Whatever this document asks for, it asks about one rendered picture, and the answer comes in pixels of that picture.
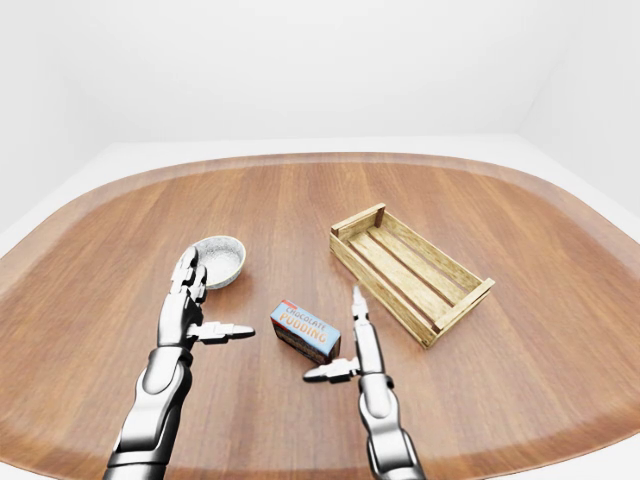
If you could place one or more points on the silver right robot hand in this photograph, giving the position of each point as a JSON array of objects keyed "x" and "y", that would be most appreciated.
[{"x": 367, "y": 345}]

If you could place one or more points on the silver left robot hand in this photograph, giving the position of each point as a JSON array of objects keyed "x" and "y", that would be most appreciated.
[{"x": 176, "y": 312}]

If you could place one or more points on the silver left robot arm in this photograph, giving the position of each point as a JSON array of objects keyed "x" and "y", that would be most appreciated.
[{"x": 150, "y": 410}]

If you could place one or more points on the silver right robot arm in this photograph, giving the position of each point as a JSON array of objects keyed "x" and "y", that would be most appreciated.
[{"x": 387, "y": 425}]

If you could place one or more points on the chocolate pudding box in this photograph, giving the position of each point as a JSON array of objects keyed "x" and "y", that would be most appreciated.
[{"x": 305, "y": 331}]

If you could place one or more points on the wooden slat tray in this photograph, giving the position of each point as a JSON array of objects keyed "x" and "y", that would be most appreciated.
[{"x": 410, "y": 272}]

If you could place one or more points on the white speckled bowl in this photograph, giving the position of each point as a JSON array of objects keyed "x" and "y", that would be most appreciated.
[{"x": 222, "y": 261}]

